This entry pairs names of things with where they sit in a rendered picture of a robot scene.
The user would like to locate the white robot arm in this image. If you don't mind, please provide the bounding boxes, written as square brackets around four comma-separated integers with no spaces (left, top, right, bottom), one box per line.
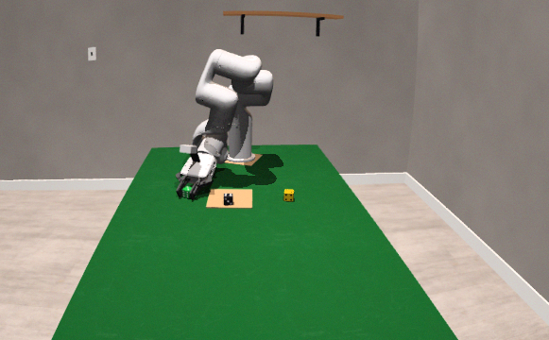
[180,49,273,164]

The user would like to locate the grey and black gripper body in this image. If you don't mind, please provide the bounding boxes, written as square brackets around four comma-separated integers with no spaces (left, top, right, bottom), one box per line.
[181,149,217,184]

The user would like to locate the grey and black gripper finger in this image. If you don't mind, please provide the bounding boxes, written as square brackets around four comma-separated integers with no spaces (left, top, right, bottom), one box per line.
[176,172,190,197]
[189,174,213,199]

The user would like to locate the black die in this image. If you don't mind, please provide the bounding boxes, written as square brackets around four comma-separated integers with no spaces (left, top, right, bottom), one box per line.
[223,194,233,206]

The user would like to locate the yellow die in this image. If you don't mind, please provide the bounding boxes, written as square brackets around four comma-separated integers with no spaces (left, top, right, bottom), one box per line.
[283,189,294,201]

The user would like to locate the green die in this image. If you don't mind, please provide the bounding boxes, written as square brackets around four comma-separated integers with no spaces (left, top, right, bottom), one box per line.
[182,186,192,199]

